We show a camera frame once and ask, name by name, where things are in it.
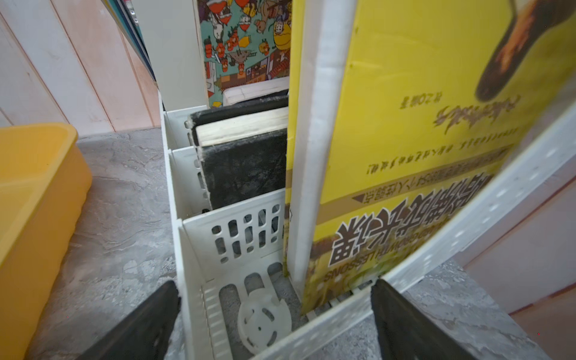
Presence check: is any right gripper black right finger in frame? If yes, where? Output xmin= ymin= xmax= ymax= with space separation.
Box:
xmin=370 ymin=279 xmax=474 ymax=359

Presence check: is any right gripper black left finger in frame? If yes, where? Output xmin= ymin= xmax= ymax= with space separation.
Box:
xmin=78 ymin=280 xmax=181 ymax=359

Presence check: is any yellow plastic storage box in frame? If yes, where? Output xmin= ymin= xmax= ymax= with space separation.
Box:
xmin=1 ymin=123 xmax=92 ymax=359

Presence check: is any white desk file organizer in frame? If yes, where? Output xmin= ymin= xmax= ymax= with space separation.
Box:
xmin=162 ymin=1 xmax=575 ymax=359

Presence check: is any black worn book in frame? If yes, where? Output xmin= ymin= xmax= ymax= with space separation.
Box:
xmin=184 ymin=91 xmax=289 ymax=209

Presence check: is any yellow picture book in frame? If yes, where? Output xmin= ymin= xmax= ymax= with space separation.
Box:
xmin=284 ymin=1 xmax=575 ymax=314

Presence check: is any beige folder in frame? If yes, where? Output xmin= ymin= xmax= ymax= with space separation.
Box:
xmin=133 ymin=0 xmax=209 ymax=110

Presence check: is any colourful cartoon book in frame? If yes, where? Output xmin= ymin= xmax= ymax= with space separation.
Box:
xmin=195 ymin=0 xmax=293 ymax=107

